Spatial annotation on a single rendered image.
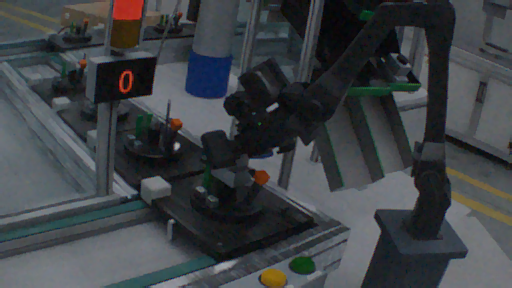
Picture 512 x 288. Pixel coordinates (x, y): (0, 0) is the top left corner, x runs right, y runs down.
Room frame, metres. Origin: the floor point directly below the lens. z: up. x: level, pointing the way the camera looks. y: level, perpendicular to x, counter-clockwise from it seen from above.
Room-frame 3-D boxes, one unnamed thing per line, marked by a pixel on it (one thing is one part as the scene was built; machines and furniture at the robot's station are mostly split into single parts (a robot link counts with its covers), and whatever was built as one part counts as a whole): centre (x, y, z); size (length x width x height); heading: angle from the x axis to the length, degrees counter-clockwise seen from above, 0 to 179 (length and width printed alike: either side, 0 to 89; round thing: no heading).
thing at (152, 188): (0.90, 0.17, 0.97); 0.05 x 0.05 x 0.04; 47
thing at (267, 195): (0.90, 0.03, 0.96); 0.24 x 0.24 x 0.02; 47
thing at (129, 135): (1.07, 0.22, 1.01); 0.24 x 0.24 x 0.13; 47
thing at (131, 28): (0.84, 0.25, 1.28); 0.05 x 0.05 x 0.05
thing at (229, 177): (0.91, 0.04, 1.06); 0.08 x 0.04 x 0.07; 47
